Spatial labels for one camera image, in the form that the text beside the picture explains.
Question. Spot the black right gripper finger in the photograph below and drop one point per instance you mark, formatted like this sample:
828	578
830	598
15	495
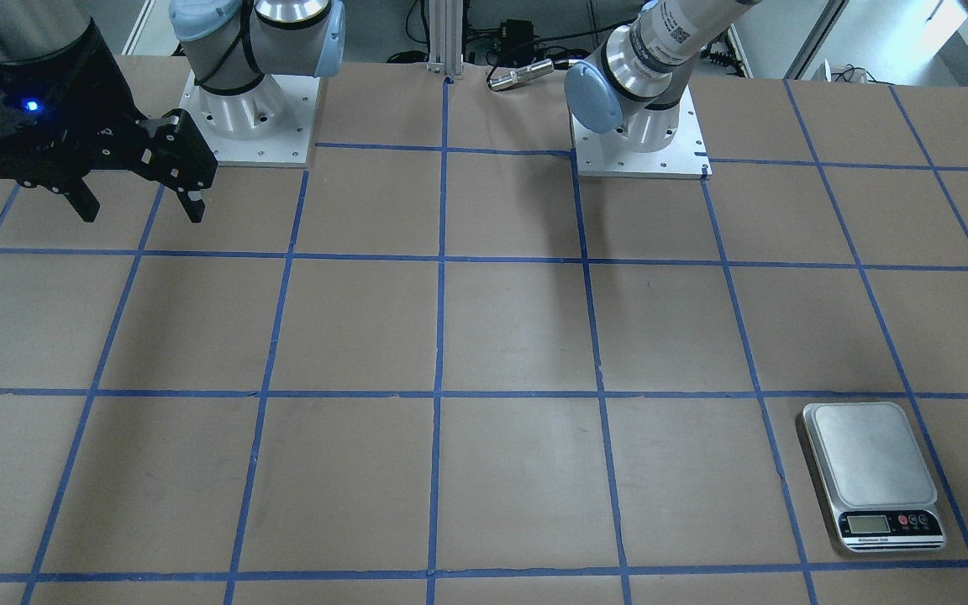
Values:
180	159
80	197

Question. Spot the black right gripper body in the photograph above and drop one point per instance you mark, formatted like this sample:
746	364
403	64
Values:
99	107

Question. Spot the silver metal cylinder connector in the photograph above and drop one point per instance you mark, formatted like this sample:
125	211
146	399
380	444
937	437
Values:
520	76

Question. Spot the silver digital kitchen scale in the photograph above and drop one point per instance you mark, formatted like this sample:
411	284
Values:
878	494

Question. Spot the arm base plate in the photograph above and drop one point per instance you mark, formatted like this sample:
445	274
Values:
664	143
272	126

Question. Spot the aluminium frame post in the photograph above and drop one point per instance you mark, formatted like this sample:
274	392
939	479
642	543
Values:
445	20

